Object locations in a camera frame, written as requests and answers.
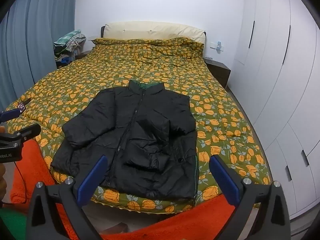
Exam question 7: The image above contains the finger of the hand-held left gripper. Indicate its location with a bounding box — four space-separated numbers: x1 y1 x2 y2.
0 109 21 123
0 124 42 146

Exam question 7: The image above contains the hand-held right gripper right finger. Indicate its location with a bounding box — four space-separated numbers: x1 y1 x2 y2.
209 155 292 240

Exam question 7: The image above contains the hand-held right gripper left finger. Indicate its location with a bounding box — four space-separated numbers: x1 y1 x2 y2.
26 154 110 240

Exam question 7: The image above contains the black puffer jacket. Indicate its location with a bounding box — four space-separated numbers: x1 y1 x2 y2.
51 79 199 200

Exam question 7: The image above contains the pile of clothes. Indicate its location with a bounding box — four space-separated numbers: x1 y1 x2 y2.
53 30 87 68

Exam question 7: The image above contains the person's left hand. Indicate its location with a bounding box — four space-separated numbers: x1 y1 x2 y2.
0 165 8 202

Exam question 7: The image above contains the small black printed tag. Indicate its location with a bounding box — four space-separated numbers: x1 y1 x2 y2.
16 99 31 113

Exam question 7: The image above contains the orange fuzzy blanket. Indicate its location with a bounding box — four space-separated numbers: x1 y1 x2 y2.
10 139 262 240

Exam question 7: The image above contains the green floral quilt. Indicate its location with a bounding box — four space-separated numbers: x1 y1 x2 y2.
5 37 272 214

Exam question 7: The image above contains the green cloth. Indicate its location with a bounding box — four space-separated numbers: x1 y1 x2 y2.
0 209 28 240

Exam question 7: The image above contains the blue curtain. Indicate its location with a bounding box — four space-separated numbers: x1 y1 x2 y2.
0 0 78 110

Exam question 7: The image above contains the dark wooden nightstand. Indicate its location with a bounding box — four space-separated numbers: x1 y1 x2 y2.
205 60 231 88

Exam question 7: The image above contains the white wardrobe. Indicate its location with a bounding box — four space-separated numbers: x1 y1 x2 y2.
226 0 320 220

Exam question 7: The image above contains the cream padded headboard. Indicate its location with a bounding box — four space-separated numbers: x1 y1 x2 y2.
103 21 206 44

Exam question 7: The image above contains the black cable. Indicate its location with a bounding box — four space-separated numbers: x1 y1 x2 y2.
0 160 28 207

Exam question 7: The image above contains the white wall socket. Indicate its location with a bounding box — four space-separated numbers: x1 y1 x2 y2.
209 41 225 54

